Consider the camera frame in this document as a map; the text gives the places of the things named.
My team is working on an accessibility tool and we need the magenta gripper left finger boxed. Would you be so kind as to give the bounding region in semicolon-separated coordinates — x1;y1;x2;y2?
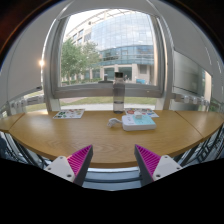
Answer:
45;145;93;186

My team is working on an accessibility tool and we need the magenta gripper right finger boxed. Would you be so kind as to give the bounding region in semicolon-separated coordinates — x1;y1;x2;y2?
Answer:
134;145;182;186

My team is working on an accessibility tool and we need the white charger plug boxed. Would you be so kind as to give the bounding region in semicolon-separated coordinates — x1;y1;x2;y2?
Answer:
134;111;142;119

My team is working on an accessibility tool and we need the white power strip box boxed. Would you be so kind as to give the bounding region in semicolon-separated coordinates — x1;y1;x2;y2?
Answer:
122;115;157;131

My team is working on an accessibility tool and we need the colourful booklet right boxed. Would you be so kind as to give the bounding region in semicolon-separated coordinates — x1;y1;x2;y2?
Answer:
125;108;159;118

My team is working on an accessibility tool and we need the colourful booklet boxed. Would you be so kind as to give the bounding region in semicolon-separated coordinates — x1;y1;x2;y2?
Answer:
125;108;159;118
54;109;85;119

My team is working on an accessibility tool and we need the colourful booklet left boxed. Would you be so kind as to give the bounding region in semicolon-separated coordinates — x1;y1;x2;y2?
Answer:
54;109;85;119

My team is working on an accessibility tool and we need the clear water bottle black cap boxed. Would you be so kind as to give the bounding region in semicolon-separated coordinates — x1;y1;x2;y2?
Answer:
113;72;125;114

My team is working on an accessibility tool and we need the whiteboard panel right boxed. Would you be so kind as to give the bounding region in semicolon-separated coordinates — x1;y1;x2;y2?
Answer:
173;52;212;100

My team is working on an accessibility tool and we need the white power cable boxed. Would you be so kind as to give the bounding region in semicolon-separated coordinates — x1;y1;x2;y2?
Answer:
106;117;124;129

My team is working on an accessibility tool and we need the grey window frame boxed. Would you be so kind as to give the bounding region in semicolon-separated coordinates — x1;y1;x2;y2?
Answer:
43;9;173;110

